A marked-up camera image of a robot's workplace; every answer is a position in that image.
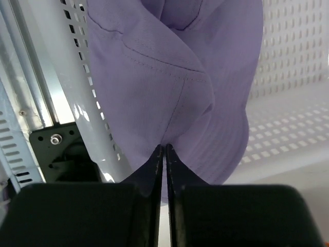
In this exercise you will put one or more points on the aluminium mounting rail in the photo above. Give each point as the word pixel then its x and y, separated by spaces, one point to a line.
pixel 27 72

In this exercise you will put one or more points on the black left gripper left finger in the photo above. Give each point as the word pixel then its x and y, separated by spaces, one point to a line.
pixel 88 214

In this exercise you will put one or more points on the lavender bucket hat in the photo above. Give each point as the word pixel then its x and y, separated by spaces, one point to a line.
pixel 178 73

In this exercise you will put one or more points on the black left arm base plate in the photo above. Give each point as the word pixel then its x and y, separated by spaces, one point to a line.
pixel 62 155

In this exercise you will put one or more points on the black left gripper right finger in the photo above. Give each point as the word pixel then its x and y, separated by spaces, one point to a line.
pixel 235 215

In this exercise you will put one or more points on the slotted grey cable duct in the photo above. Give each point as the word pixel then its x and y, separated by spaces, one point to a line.
pixel 17 157

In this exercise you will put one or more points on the white plastic basket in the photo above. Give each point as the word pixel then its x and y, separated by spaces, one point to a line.
pixel 287 106

